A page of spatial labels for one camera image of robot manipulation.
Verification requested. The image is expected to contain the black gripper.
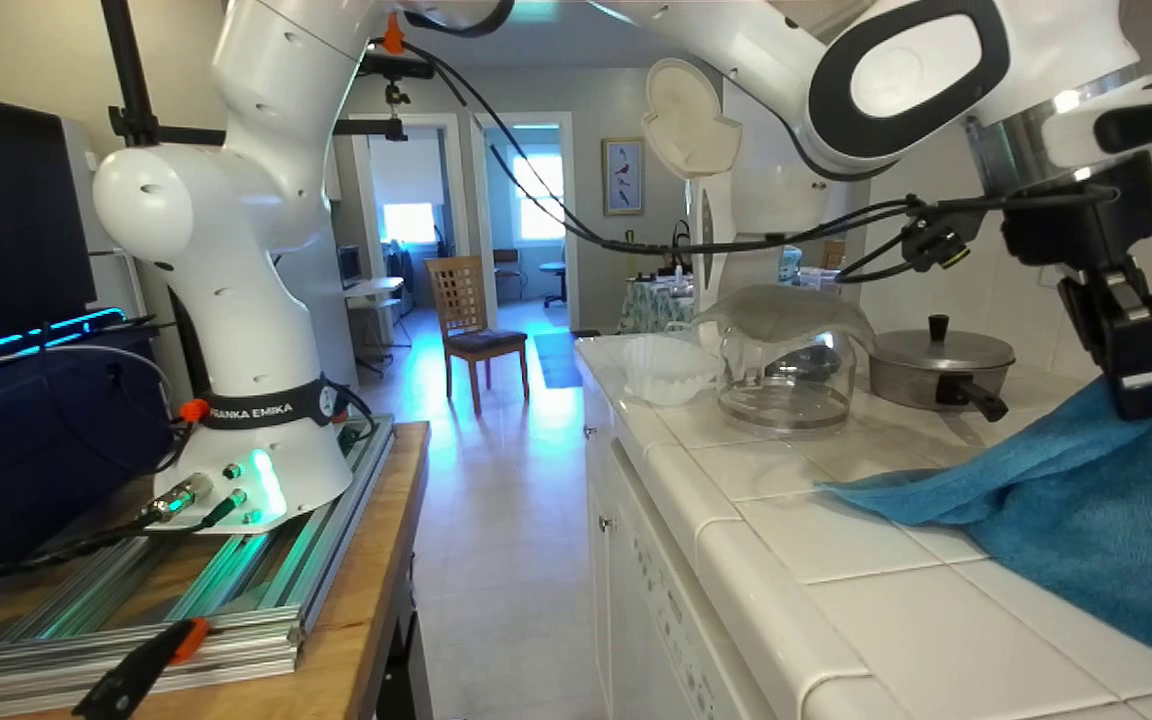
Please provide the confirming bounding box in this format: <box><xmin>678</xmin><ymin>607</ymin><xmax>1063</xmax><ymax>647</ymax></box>
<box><xmin>1054</xmin><ymin>258</ymin><xmax>1152</xmax><ymax>424</ymax></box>

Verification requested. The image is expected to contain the blue terry towel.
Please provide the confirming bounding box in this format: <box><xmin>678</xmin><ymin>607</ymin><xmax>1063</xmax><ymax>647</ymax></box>
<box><xmin>819</xmin><ymin>373</ymin><xmax>1152</xmax><ymax>676</ymax></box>

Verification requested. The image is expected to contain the small metal lidded pot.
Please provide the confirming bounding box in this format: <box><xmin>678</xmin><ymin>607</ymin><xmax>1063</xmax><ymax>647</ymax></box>
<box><xmin>865</xmin><ymin>311</ymin><xmax>1025</xmax><ymax>427</ymax></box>

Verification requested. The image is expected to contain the clear glass bowl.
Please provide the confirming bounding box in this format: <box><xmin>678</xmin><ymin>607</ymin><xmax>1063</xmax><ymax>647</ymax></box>
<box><xmin>710</xmin><ymin>316</ymin><xmax>868</xmax><ymax>432</ymax></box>

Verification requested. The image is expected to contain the white cloth floral trim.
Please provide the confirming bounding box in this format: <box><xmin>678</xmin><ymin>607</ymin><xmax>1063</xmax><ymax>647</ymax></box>
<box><xmin>614</xmin><ymin>272</ymin><xmax>702</xmax><ymax>335</ymax></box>

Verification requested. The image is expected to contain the white base cabinet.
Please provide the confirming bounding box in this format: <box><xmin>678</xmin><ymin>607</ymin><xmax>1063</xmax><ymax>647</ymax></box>
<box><xmin>578</xmin><ymin>395</ymin><xmax>809</xmax><ymax>720</ymax></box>

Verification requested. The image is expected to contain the blue floor rug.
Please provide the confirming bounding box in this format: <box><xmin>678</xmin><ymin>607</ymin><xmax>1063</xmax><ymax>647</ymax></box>
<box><xmin>532</xmin><ymin>329</ymin><xmax>588</xmax><ymax>393</ymax></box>

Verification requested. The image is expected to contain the bright room window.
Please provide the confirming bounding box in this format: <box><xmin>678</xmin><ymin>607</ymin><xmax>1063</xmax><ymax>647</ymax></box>
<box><xmin>381</xmin><ymin>198</ymin><xmax>444</xmax><ymax>253</ymax></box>
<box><xmin>508</xmin><ymin>144</ymin><xmax>573</xmax><ymax>250</ymax></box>

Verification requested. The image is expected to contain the wooden lattice chair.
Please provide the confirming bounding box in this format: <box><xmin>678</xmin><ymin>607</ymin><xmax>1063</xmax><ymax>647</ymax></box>
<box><xmin>422</xmin><ymin>253</ymin><xmax>537</xmax><ymax>420</ymax></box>

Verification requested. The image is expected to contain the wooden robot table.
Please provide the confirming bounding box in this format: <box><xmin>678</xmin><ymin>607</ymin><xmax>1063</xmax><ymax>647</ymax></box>
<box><xmin>0</xmin><ymin>418</ymin><xmax>437</xmax><ymax>720</ymax></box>

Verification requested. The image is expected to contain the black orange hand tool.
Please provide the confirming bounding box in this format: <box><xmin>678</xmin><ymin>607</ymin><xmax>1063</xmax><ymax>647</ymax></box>
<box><xmin>72</xmin><ymin>612</ymin><xmax>214</xmax><ymax>720</ymax></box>

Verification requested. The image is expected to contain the dark blue bag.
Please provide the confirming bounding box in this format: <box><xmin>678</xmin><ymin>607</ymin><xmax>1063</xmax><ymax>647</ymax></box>
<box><xmin>0</xmin><ymin>341</ymin><xmax>183</xmax><ymax>580</ymax></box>

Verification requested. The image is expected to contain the black monitor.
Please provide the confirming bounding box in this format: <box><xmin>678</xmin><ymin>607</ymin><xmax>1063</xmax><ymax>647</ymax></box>
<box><xmin>0</xmin><ymin>83</ymin><xmax>104</xmax><ymax>362</ymax></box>

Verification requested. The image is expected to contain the framed wall picture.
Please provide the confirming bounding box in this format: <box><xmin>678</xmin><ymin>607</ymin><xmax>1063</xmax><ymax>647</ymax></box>
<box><xmin>600</xmin><ymin>133</ymin><xmax>653</xmax><ymax>219</ymax></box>

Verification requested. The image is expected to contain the orange cable clip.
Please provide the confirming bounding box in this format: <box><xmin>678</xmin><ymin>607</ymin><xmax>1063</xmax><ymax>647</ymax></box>
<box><xmin>374</xmin><ymin>10</ymin><xmax>412</xmax><ymax>55</ymax></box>

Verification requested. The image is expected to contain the aluminium rail frame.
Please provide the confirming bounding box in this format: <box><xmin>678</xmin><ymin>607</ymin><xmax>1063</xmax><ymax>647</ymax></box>
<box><xmin>0</xmin><ymin>424</ymin><xmax>399</xmax><ymax>689</ymax></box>

